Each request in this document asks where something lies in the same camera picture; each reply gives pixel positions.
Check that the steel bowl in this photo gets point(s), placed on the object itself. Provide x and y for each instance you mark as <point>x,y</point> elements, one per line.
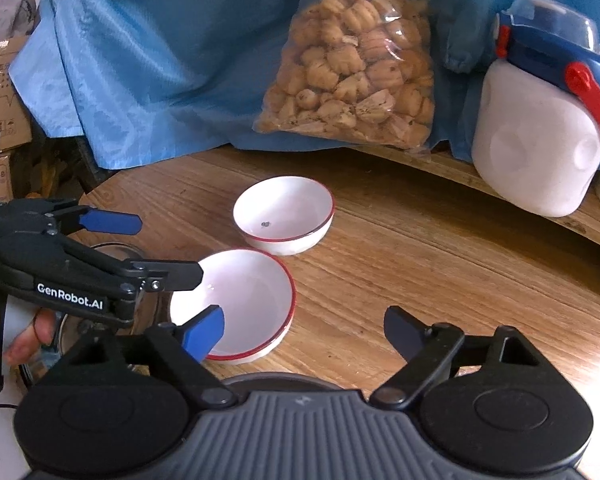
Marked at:
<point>152,310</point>

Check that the brown cardboard box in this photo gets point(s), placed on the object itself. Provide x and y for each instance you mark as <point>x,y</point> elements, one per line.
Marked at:
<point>0,90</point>

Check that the person's left hand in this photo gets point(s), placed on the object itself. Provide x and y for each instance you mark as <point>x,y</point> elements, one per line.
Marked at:
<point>42,327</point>

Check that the white bowl with red rim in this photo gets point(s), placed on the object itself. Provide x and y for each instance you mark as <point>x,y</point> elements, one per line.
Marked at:
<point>280,210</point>
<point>250,300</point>

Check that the clear bag of snacks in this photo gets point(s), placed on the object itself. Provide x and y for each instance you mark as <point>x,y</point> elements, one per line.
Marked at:
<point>350,70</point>

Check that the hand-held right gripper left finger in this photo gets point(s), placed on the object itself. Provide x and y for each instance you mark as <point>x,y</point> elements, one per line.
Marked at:
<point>200,335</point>

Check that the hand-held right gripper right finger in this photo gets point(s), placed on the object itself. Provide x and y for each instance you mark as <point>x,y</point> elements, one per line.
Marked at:
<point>405,330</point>

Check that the wooden shelf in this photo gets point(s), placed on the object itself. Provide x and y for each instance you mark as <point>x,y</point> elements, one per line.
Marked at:
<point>455,175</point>

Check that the grey plastic bag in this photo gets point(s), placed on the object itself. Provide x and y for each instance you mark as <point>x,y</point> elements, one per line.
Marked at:
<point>15,10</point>

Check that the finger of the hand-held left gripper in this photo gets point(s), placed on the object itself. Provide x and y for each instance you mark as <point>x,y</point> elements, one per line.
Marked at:
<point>110,222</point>
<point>175,275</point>

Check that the blue cloth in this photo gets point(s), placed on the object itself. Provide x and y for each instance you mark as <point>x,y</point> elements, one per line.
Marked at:
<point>155,60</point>

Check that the white bottle with blue lid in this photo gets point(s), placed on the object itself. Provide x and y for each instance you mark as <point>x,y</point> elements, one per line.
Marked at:
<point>530,160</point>

